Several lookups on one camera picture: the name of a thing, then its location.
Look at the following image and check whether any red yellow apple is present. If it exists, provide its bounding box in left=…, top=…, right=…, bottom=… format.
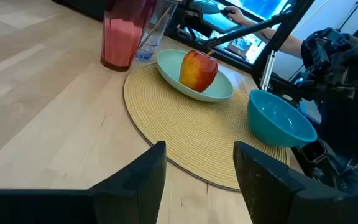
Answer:
left=179, top=49, right=219, bottom=93

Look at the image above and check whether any person's hand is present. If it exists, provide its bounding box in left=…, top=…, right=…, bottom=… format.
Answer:
left=224, top=5, right=251, bottom=26

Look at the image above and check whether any black metal camera frame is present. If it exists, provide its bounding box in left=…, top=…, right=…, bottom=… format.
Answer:
left=203, top=0, right=315, bottom=91

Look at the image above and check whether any computer monitor screen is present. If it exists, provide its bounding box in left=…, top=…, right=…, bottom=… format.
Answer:
left=181, top=0, right=291, bottom=66

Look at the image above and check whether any person's forearm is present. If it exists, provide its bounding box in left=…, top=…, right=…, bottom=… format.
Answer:
left=244, top=18, right=305, bottom=59

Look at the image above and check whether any clear drinking glass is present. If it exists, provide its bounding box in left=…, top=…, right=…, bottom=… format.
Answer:
left=135, top=0, right=179, bottom=62

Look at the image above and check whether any pink translucent cup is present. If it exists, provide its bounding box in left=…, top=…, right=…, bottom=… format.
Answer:
left=100, top=0, right=158, bottom=72

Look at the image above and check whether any teal glossy bowl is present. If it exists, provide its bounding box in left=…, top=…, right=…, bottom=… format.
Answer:
left=247, top=89, right=318, bottom=148

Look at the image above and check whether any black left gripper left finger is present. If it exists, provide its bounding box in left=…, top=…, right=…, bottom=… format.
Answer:
left=88, top=141, right=167, bottom=224

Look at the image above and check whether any light green plate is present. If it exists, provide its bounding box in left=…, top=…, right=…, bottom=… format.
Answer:
left=156, top=49, right=234, bottom=103

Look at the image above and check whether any round woven straw placemat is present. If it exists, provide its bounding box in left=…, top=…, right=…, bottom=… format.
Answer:
left=123, top=63, right=291, bottom=192

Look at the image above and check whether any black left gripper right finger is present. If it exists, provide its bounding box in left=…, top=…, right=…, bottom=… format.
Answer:
left=232, top=141, right=306, bottom=224

